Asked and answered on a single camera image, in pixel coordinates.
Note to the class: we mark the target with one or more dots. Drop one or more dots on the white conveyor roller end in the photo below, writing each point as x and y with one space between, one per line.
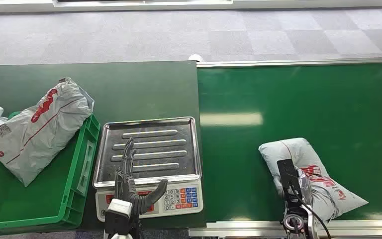
196 57

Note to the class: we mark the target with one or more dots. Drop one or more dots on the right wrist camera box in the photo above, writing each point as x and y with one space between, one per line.
288 176

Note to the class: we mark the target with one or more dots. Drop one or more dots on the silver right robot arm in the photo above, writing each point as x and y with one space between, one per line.
294 224

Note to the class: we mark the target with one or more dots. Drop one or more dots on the grey red-line mailer package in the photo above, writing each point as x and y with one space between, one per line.
329 194

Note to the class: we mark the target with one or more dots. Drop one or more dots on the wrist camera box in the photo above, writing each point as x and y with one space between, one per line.
288 176
118 217

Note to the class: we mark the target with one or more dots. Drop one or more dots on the green conveyor belt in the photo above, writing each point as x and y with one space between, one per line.
309 99

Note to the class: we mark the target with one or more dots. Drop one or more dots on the grey red-print mailer package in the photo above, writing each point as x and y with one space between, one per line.
46 132

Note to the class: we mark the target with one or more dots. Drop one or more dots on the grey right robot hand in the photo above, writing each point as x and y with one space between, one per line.
305 191

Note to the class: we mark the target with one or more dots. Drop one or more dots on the green plastic crate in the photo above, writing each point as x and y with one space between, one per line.
29 204

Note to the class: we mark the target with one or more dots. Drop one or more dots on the aluminium conveyor rail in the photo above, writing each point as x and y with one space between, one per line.
296 62
359 227

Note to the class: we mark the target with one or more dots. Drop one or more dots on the electronic scale with steel tray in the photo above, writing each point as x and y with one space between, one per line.
158 148

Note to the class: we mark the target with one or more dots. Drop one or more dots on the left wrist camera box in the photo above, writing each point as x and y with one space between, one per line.
118 217

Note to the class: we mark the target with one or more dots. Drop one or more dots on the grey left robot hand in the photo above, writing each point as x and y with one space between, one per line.
126 188

